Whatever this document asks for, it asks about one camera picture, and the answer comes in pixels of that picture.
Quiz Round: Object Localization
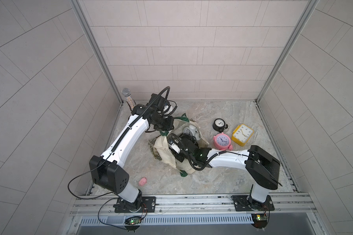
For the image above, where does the metal corner wall profile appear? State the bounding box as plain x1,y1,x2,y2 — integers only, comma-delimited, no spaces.
255,0,319,104

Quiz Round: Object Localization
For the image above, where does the beige canvas tote bag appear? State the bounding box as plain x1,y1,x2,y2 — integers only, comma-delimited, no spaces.
149,114,209,177

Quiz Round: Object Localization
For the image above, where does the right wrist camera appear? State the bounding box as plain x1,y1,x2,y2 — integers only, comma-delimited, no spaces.
168,141,180,154

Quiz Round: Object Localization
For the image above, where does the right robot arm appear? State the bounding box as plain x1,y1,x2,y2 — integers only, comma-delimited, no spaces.
167,134,281,213

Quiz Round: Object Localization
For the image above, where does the left controller board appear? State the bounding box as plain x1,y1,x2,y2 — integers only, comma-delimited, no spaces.
125,216,142,226

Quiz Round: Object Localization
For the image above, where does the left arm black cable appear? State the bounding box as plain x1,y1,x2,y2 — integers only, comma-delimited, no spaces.
67,164,145,230

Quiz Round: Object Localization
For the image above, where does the black twin-bell alarm clock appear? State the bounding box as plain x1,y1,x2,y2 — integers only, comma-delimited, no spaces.
212,118,228,133

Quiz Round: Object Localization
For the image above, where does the pink eraser piece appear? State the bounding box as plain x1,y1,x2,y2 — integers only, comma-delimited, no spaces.
138,177,147,187

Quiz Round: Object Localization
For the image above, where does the yellow square alarm clock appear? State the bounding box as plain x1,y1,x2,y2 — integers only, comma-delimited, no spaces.
231,124,254,146

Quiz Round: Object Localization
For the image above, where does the left metal corner profile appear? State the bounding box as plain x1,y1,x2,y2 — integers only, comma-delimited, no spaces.
69,0,124,104

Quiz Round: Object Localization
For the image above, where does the right controller board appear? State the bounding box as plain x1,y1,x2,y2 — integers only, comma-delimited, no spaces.
251,213,268,229

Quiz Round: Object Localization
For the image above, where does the white twin-bell alarm clock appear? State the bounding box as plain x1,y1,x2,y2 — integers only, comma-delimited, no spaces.
183,125,201,141

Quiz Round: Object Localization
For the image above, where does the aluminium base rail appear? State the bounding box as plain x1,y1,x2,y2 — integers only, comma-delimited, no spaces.
63,193,328,235

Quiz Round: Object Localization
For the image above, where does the controller board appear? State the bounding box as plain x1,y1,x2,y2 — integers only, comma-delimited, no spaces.
251,213,268,229
125,216,142,226

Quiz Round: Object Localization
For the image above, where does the pink alarm clock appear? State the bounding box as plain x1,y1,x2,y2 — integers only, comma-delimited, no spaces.
213,133,233,151

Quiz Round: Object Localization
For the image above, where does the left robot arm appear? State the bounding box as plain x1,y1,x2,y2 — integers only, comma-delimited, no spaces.
89,98,177,212

